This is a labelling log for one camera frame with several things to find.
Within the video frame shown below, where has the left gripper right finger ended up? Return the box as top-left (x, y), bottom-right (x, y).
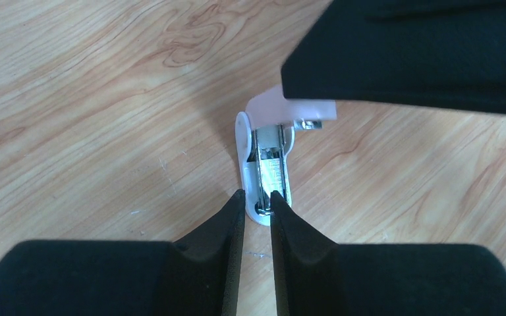
top-left (270, 192), bottom-right (506, 315)

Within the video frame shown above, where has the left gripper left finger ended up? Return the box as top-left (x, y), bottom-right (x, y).
top-left (0, 190), bottom-right (245, 315)

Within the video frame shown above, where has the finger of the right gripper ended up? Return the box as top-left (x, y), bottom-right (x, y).
top-left (281, 1), bottom-right (506, 115)

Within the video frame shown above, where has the pink staple remover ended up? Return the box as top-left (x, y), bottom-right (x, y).
top-left (235, 85), bottom-right (337, 226)

